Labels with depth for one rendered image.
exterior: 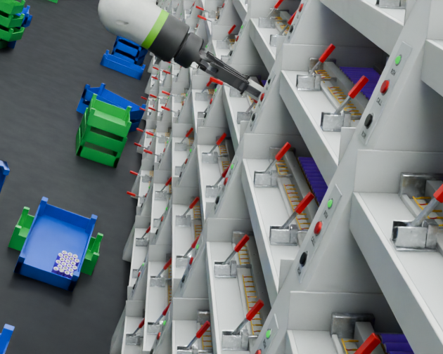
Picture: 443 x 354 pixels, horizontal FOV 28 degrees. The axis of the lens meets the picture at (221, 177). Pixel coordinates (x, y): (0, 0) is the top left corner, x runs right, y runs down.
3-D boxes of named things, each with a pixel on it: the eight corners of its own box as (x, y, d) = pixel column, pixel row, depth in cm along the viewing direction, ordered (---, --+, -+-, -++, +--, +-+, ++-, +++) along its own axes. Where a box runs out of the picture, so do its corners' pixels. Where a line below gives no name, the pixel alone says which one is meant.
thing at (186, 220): (171, 317, 192) (174, 259, 188) (171, 218, 250) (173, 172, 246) (264, 319, 194) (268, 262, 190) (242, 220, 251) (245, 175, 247)
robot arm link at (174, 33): (171, 12, 185) (171, 7, 194) (142, 59, 188) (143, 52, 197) (195, 27, 186) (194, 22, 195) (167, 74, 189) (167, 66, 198)
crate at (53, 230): (72, 292, 289) (79, 277, 284) (13, 272, 286) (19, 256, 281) (91, 231, 312) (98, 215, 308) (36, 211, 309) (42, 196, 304)
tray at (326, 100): (334, 200, 111) (344, 93, 107) (279, 93, 168) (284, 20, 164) (492, 206, 112) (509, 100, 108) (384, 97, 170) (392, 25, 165)
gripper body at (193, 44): (171, 56, 197) (207, 77, 199) (171, 63, 189) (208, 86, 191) (189, 27, 195) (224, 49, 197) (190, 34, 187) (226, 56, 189)
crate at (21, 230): (8, 246, 301) (15, 226, 299) (17, 225, 320) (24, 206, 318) (91, 275, 306) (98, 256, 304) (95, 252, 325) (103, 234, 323)
